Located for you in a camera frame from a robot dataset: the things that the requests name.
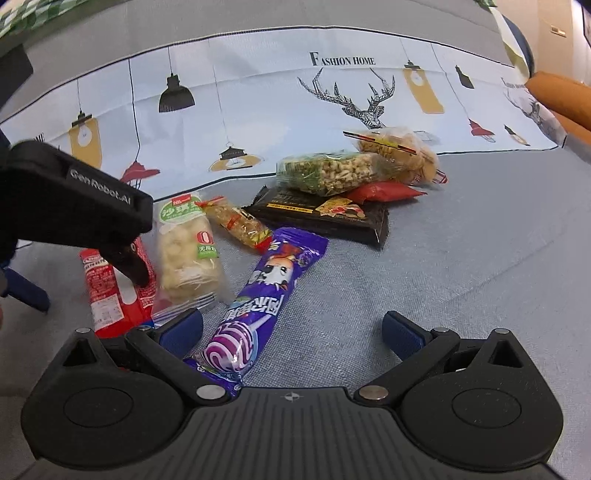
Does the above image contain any green checked cloth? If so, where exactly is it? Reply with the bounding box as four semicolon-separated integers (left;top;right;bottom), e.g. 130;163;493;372
0;0;88;40

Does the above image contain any white patterned pillow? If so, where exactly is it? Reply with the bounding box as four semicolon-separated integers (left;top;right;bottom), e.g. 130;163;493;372
489;7;536;79

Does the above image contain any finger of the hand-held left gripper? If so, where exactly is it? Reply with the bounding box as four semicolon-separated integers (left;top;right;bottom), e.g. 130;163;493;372
99;236;151;287
0;268;51;311

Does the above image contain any dark object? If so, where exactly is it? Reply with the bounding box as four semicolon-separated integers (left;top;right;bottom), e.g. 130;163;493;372
0;44;35;109

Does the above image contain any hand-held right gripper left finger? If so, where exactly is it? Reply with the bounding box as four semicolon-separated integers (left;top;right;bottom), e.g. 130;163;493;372
46;308;241;407

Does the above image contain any small red yellow candy packet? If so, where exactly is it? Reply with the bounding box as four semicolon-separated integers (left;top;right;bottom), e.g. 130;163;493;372
198;196;273;254

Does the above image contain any red sauce-like snack packet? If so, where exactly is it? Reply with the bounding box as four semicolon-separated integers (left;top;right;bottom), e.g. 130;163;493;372
348;181;428;204

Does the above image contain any black cracker packet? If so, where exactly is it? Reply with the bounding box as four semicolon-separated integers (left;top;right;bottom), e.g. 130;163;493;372
242;185;391;245

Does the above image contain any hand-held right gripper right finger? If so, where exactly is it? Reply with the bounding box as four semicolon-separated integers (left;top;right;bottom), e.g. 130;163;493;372
353;310;532;407

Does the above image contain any clear puffed rice cake packet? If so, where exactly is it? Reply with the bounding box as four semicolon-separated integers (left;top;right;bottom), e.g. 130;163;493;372
276;150;402;197

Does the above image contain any clear peanut snack packet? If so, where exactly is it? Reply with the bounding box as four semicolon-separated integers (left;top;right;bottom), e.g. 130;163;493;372
344;127;448;185

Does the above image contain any purple lollipop packet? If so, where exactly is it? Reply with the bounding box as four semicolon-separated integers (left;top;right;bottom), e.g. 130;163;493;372
185;227;329;384

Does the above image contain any orange pillow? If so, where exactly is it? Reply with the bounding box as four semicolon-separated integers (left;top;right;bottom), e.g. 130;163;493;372
526;71;591;162

